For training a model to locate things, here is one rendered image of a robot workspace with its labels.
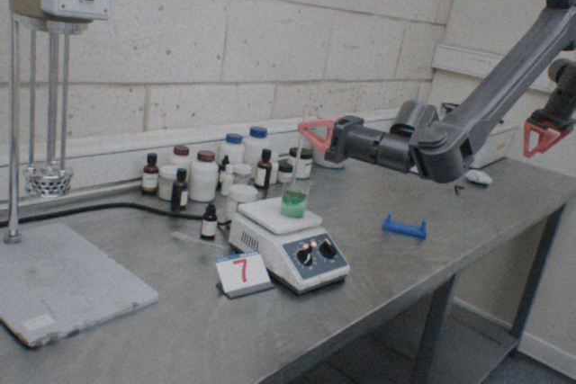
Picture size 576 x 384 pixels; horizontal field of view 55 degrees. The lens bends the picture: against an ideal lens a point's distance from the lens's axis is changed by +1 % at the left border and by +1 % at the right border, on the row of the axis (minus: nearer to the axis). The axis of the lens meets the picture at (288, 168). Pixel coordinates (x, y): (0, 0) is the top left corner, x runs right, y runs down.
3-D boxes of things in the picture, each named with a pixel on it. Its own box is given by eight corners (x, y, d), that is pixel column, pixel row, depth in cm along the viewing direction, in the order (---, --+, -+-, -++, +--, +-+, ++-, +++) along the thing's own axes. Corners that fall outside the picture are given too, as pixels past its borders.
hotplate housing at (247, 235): (348, 279, 100) (357, 239, 97) (298, 298, 91) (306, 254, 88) (269, 230, 114) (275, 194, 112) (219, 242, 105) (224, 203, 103)
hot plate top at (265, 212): (324, 223, 102) (325, 218, 102) (277, 235, 94) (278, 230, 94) (282, 200, 110) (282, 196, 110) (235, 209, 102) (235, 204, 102)
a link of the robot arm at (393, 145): (411, 160, 83) (410, 183, 88) (426, 129, 87) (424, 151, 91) (369, 148, 86) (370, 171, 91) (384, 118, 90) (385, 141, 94)
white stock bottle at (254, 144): (238, 177, 143) (245, 129, 139) (238, 168, 150) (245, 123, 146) (265, 181, 144) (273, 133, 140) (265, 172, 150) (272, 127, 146)
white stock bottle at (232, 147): (237, 183, 138) (243, 140, 135) (212, 178, 139) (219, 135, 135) (243, 176, 144) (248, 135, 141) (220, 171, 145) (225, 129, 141)
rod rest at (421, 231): (425, 232, 128) (428, 218, 126) (426, 237, 124) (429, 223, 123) (382, 222, 129) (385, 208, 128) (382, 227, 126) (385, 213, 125)
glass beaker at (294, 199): (282, 209, 104) (289, 169, 102) (309, 216, 103) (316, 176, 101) (271, 218, 99) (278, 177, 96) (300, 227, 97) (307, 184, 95)
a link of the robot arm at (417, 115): (441, 143, 79) (454, 182, 84) (464, 90, 85) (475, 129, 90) (368, 139, 86) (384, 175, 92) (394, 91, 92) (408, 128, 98)
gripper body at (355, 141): (333, 123, 87) (376, 135, 84) (355, 115, 96) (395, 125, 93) (326, 162, 89) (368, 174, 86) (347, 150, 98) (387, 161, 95)
